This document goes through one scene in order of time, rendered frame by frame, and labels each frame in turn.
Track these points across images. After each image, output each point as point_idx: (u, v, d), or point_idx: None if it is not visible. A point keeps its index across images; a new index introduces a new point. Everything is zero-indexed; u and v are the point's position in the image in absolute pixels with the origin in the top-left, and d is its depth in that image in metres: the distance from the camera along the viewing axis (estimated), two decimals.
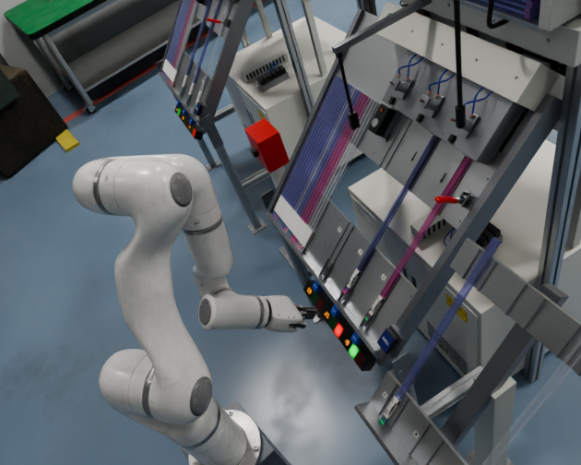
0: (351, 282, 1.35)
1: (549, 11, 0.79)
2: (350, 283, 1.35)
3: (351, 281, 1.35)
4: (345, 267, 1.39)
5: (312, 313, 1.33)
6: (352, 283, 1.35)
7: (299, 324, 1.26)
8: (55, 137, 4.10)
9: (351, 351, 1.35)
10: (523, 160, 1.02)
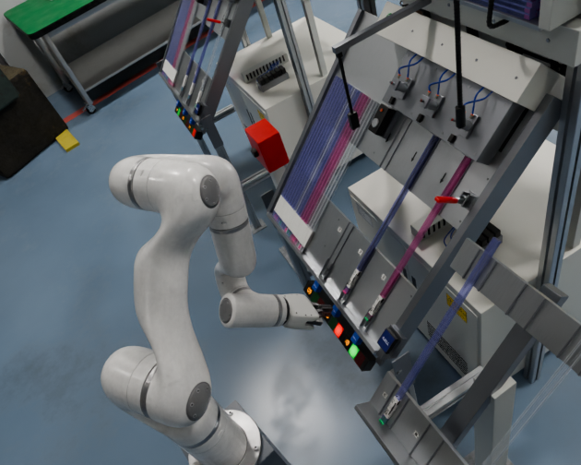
0: (351, 282, 1.35)
1: (549, 11, 0.79)
2: (350, 283, 1.35)
3: (351, 281, 1.35)
4: (345, 267, 1.39)
5: (327, 310, 1.36)
6: (352, 283, 1.35)
7: (315, 321, 1.30)
8: (55, 137, 4.10)
9: (351, 351, 1.35)
10: (523, 160, 1.02)
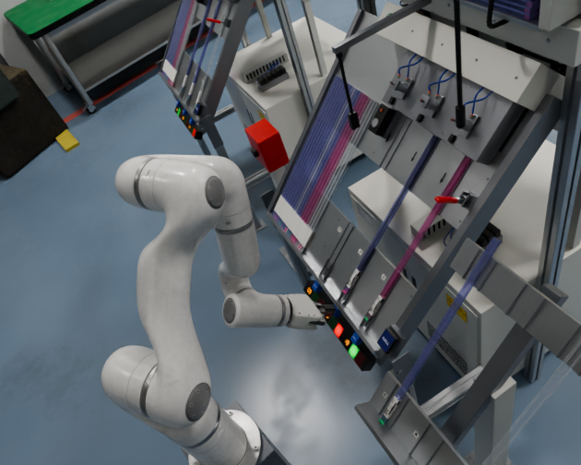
0: (351, 282, 1.35)
1: (549, 11, 0.79)
2: (350, 283, 1.35)
3: (351, 281, 1.35)
4: (345, 267, 1.39)
5: (330, 311, 1.37)
6: (352, 283, 1.35)
7: (318, 321, 1.30)
8: (55, 137, 4.10)
9: (351, 351, 1.35)
10: (523, 160, 1.02)
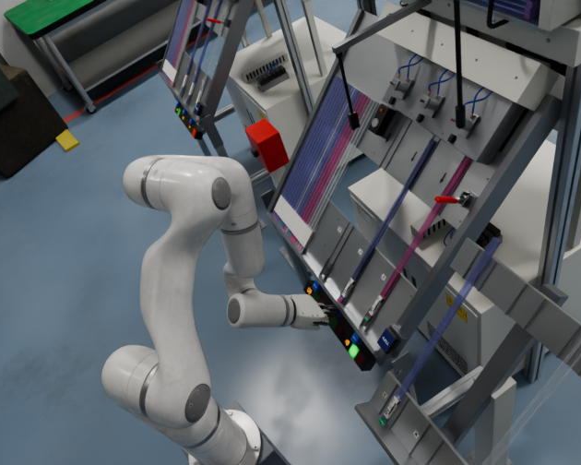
0: (346, 292, 1.36)
1: (549, 11, 0.79)
2: (345, 292, 1.36)
3: (346, 291, 1.36)
4: (345, 267, 1.39)
5: (333, 311, 1.38)
6: (347, 292, 1.36)
7: (322, 322, 1.31)
8: (55, 137, 4.10)
9: (351, 351, 1.35)
10: (523, 160, 1.02)
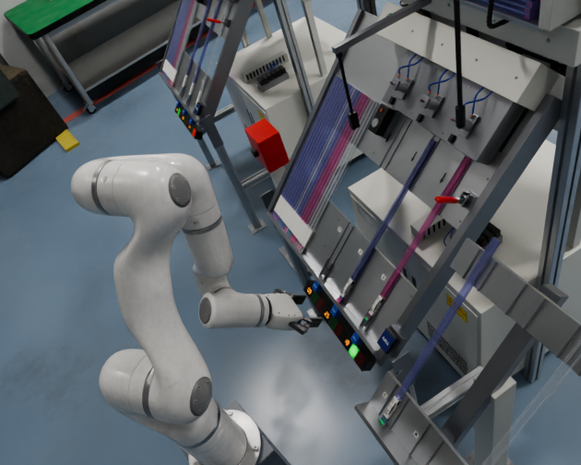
0: (345, 292, 1.36)
1: (549, 11, 0.79)
2: (344, 292, 1.36)
3: (345, 291, 1.36)
4: (345, 267, 1.39)
5: (316, 321, 1.29)
6: (346, 292, 1.36)
7: (296, 327, 1.24)
8: (55, 137, 4.10)
9: (351, 351, 1.35)
10: (523, 160, 1.02)
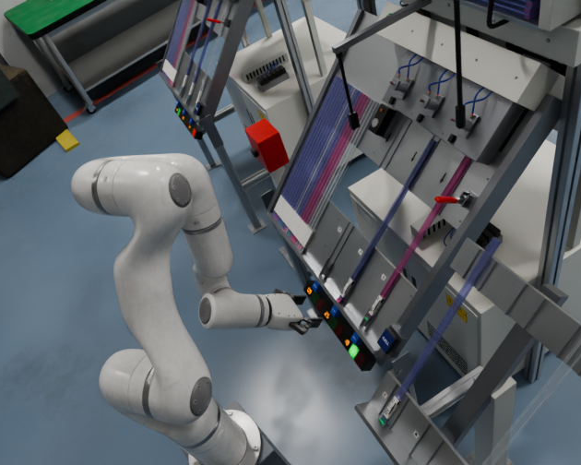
0: (345, 292, 1.36)
1: (549, 11, 0.79)
2: (344, 292, 1.36)
3: (345, 291, 1.36)
4: (345, 267, 1.39)
5: (316, 321, 1.29)
6: (346, 292, 1.36)
7: (296, 327, 1.24)
8: (55, 137, 4.10)
9: (351, 351, 1.35)
10: (523, 160, 1.02)
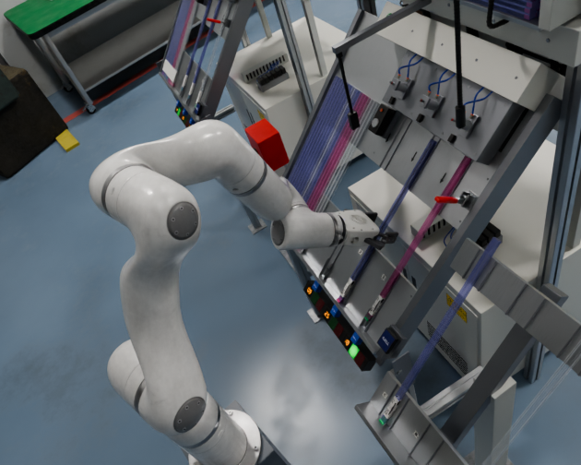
0: (345, 292, 1.36)
1: (549, 11, 0.79)
2: (344, 292, 1.36)
3: (345, 291, 1.36)
4: (345, 267, 1.39)
5: None
6: (346, 292, 1.36)
7: None
8: (55, 137, 4.10)
9: (351, 351, 1.35)
10: (523, 160, 1.02)
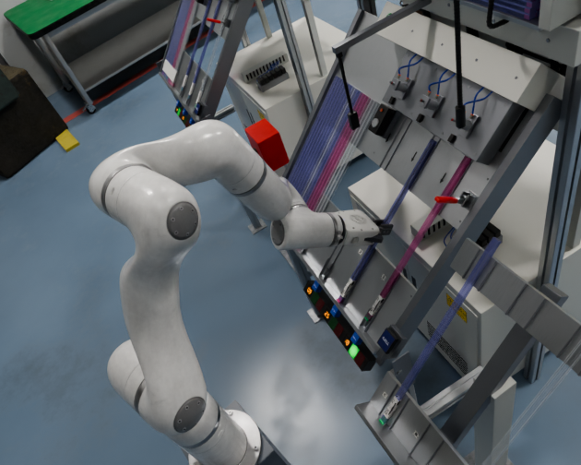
0: (345, 292, 1.36)
1: (549, 11, 0.79)
2: (344, 292, 1.36)
3: (345, 291, 1.36)
4: (345, 267, 1.39)
5: (378, 226, 1.29)
6: (346, 292, 1.36)
7: None
8: (55, 137, 4.10)
9: (351, 351, 1.35)
10: (523, 160, 1.02)
